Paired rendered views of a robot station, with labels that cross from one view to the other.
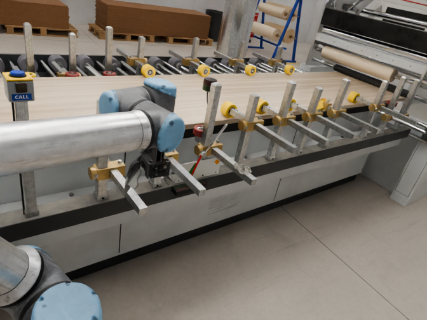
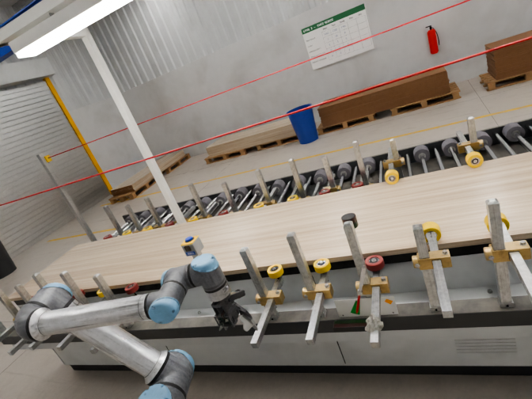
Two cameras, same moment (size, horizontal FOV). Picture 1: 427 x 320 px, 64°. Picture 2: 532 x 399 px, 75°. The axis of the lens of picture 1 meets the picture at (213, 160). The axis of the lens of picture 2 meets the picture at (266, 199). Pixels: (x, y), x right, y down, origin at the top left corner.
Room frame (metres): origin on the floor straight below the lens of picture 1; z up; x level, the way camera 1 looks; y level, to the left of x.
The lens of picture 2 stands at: (0.75, -0.98, 1.86)
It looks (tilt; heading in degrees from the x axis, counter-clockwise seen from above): 21 degrees down; 68
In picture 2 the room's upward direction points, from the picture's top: 22 degrees counter-clockwise
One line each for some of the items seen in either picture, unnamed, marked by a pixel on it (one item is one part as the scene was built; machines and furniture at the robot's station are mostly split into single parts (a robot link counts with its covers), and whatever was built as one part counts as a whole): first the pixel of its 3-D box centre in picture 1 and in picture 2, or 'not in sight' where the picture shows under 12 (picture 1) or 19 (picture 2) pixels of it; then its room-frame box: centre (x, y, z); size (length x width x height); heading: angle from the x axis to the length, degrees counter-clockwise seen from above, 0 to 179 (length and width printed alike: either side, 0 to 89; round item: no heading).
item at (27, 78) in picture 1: (18, 87); (192, 246); (0.95, 0.62, 1.18); 0.07 x 0.07 x 0.08; 42
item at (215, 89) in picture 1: (207, 132); (362, 269); (1.46, 0.05, 0.93); 0.04 x 0.04 x 0.48; 42
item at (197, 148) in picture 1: (208, 148); (372, 285); (1.48, 0.04, 0.85); 0.14 x 0.06 x 0.05; 132
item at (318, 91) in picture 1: (306, 125); not in sight; (1.96, -0.51, 0.89); 0.04 x 0.04 x 0.48; 42
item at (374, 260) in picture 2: (199, 137); (376, 269); (1.56, 0.09, 0.85); 0.08 x 0.08 x 0.11
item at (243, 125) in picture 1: (250, 124); (431, 260); (1.64, -0.15, 0.95); 0.14 x 0.06 x 0.05; 132
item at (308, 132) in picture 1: (291, 122); (515, 257); (1.79, -0.38, 0.95); 0.50 x 0.04 x 0.04; 42
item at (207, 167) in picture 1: (199, 169); (365, 307); (1.42, 0.06, 0.75); 0.26 x 0.01 x 0.10; 132
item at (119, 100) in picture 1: (128, 107); (180, 280); (0.81, 0.24, 1.25); 0.12 x 0.12 x 0.09; 55
